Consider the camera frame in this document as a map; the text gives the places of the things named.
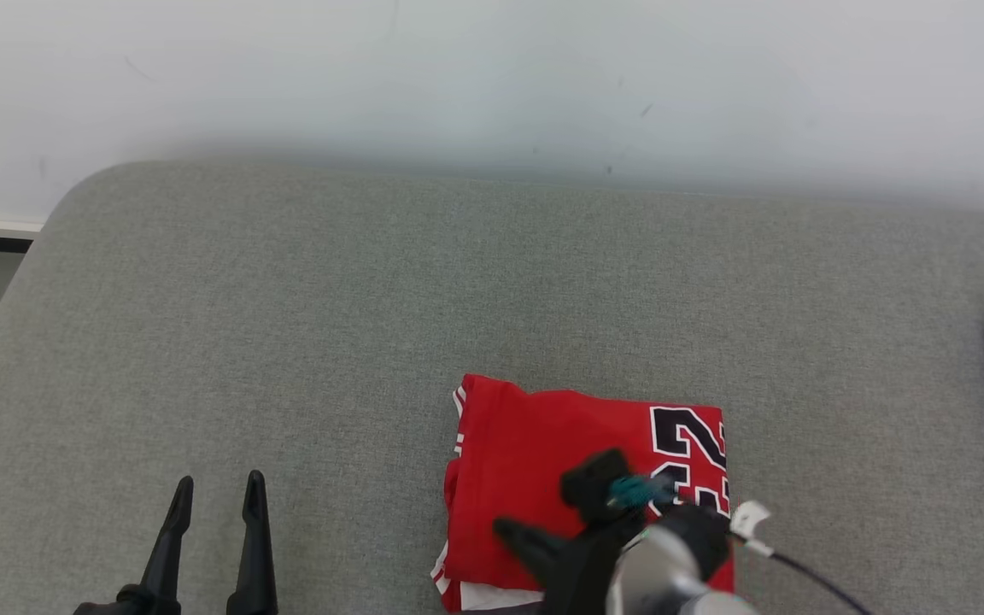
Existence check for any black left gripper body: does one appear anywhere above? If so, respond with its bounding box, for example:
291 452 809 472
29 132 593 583
72 583 144 615

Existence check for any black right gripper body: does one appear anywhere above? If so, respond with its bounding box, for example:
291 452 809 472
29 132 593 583
537 511 653 615

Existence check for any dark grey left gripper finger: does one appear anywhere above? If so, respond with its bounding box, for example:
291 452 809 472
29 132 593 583
138 475 196 615
225 469 279 615

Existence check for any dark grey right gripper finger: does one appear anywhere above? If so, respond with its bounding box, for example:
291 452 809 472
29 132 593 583
490 516 571 588

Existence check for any red jersey with black number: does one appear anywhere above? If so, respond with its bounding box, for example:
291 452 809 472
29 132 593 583
430 373 736 614

